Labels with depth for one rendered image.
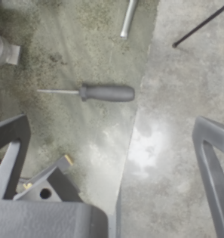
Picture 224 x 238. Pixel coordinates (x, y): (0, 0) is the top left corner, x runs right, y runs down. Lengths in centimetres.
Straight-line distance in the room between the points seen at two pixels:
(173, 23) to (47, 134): 112
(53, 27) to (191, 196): 127
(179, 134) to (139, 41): 99
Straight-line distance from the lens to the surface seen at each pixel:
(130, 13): 42
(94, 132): 41
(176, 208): 149
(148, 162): 135
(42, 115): 43
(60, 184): 19
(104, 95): 38
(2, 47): 39
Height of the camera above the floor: 129
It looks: 86 degrees down
